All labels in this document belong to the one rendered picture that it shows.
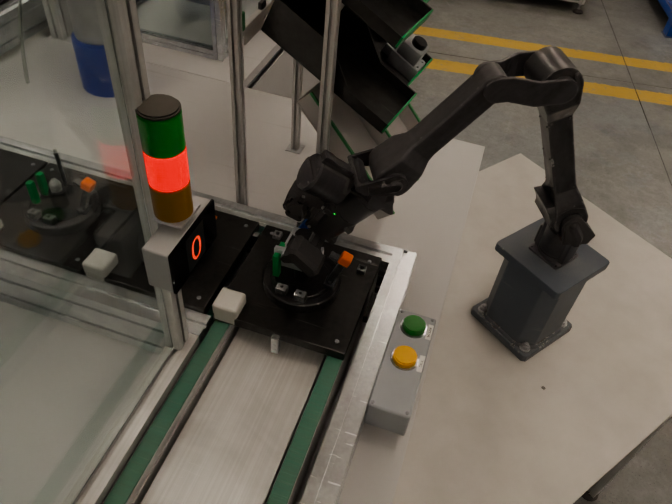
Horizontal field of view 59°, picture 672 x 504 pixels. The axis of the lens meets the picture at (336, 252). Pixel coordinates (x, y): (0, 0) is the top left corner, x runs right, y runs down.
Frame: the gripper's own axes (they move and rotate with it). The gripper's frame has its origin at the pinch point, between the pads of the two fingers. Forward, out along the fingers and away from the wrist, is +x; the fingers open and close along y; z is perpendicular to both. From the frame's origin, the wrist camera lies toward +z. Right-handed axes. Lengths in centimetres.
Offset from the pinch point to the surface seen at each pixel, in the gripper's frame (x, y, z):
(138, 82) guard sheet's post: -20.8, 19.4, 32.4
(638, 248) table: -23, -49, -66
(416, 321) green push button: -5.1, 1.2, -24.2
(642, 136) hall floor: 16, -255, -156
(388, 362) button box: -2.6, 10.4, -22.9
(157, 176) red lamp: -13.4, 21.4, 24.4
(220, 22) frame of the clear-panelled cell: 42, -86, 39
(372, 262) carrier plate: 1.8, -9.9, -15.6
